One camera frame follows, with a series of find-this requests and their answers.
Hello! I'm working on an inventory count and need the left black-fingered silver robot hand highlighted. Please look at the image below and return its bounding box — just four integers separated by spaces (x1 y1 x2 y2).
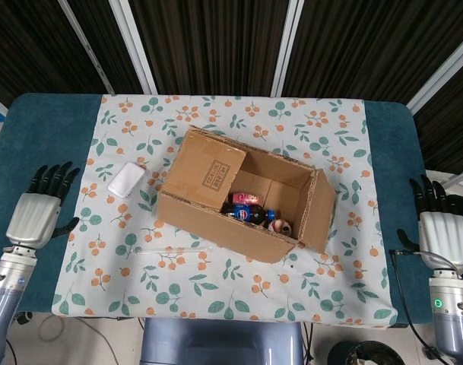
5 161 81 250

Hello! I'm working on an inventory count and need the right black-fingered silver robot hand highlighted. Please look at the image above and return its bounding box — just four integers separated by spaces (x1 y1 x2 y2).
396 173 463 271

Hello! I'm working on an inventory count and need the cardboard box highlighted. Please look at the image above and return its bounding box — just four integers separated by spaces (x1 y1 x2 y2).
156 125 337 265

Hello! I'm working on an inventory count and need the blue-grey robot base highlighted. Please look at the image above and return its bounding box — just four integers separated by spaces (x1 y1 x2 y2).
139 318 306 365

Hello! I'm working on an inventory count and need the teal table cover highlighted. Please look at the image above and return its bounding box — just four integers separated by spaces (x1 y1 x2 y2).
0 93 451 324

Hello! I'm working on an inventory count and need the small white rounded case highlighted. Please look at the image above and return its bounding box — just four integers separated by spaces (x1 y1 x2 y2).
107 161 147 198

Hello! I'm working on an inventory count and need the black round bin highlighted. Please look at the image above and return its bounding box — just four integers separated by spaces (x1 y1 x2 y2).
328 340 403 365

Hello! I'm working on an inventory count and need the floral leaf-print tablecloth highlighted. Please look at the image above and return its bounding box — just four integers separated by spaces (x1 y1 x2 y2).
51 94 399 328

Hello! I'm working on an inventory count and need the small pink round toy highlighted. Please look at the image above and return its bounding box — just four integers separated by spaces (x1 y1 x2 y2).
268 218 293 233

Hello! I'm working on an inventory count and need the pink snack packet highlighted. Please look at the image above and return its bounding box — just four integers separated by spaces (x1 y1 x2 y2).
230 192 262 205

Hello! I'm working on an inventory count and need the cola bottle with blue label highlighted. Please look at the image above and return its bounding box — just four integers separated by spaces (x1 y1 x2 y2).
220 203 278 225

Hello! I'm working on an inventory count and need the white metal rack frame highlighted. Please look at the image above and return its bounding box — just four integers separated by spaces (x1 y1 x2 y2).
424 169 463 201

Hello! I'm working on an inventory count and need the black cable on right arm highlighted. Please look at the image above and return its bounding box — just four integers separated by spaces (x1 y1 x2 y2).
389 249 437 358

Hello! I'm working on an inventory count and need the white slanted partition post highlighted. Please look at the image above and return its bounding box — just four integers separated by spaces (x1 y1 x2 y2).
405 37 463 115

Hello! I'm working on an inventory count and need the thin grey partition post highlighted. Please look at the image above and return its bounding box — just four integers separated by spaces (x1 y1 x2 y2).
58 0 115 96

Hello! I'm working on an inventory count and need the wide white partition post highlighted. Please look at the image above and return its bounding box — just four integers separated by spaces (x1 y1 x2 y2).
109 0 158 95

